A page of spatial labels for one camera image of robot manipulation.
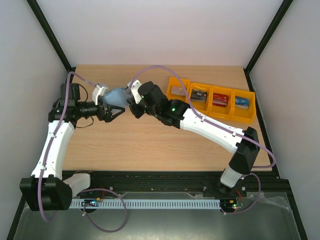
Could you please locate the teal card holder wallet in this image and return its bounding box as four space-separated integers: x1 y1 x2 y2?
102 87 130 108

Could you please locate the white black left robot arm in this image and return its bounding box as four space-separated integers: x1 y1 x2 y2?
19 83 125 211

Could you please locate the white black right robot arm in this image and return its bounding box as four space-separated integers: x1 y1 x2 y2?
126 80 260 196

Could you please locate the white patterned card stack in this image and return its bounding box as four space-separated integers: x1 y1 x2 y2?
170 86 185 96

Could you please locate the black card stack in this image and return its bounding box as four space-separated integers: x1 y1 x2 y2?
190 89 208 103

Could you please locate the red card stack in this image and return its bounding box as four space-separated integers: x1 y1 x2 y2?
212 93 229 108

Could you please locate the blue card stack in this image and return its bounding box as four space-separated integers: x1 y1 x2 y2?
235 96 250 110

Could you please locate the grey metal front plate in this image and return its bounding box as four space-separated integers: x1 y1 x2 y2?
13 192 302 240

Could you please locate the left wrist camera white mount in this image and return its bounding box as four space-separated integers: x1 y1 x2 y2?
92 83 109 105

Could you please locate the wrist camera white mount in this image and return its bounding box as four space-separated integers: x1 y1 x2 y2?
92 83 109 105
126 79 142 104

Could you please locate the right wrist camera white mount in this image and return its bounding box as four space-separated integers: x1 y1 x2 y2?
126 79 142 104

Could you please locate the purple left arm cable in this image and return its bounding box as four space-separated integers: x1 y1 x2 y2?
38 71 128 232

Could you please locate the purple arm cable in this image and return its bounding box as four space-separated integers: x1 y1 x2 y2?
129 65 277 216
38 71 128 232

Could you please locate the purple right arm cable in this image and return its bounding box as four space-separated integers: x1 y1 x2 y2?
129 65 277 216

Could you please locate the light blue slotted cable duct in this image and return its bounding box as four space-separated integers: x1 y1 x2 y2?
69 199 221 210

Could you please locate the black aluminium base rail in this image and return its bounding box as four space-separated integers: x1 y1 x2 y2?
62 170 292 201

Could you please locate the black corner frame post left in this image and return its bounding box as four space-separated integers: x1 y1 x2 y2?
26 0 75 72

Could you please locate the black corner frame post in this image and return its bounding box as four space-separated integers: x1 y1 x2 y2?
244 0 295 73
26 0 75 72

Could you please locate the black corner frame post right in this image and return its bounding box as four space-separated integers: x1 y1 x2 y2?
244 0 295 73

